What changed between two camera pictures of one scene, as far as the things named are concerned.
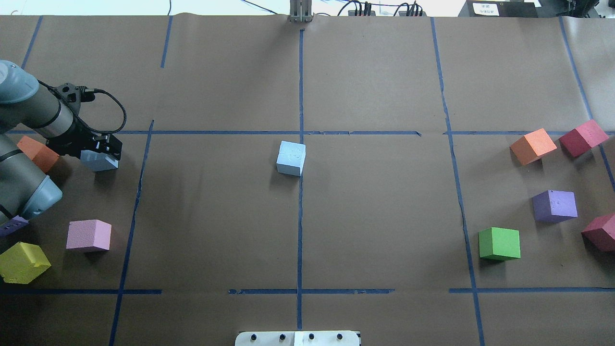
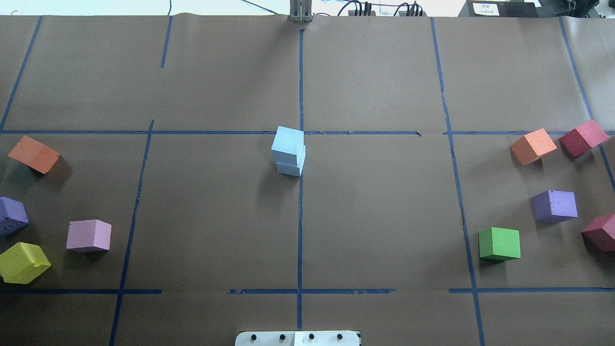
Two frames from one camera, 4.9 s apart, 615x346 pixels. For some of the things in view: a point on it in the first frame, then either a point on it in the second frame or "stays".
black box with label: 501,8 stays
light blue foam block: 290,158 stays
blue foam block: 97,161 -> 288,146
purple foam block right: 553,206 stays
